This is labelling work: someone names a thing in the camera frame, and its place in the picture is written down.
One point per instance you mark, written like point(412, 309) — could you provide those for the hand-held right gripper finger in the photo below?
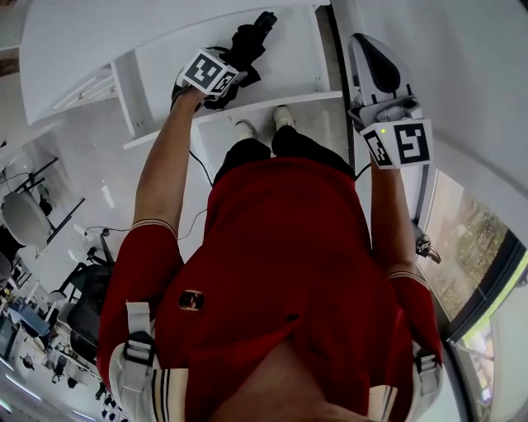
point(355, 66)
point(383, 70)

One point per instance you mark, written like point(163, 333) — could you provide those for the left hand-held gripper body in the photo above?
point(206, 70)

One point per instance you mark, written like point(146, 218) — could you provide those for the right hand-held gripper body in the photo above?
point(408, 142)

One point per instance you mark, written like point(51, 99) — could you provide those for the person's left forearm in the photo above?
point(165, 165)

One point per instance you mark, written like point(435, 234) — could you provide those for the person's right forearm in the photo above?
point(387, 222)

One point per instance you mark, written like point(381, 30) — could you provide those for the person's left white shoe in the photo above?
point(246, 128)

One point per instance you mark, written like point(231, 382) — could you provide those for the person's white shoe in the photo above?
point(284, 117)
point(246, 128)

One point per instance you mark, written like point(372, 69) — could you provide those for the person's right white shoe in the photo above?
point(284, 117)

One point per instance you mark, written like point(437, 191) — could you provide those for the person's black trousers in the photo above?
point(305, 148)

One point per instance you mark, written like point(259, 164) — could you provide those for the black device with brown tip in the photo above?
point(427, 247)

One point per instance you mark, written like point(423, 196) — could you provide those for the large window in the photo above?
point(474, 268)

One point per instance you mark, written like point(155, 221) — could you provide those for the person's red shirt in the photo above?
point(272, 255)

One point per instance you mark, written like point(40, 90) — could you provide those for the small white paper scrap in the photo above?
point(80, 231)

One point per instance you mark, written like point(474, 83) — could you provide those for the white shell chair black legs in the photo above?
point(24, 218)

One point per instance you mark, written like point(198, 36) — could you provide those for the black office chair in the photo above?
point(88, 305)

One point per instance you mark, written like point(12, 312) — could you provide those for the person's bare chest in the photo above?
point(284, 383)

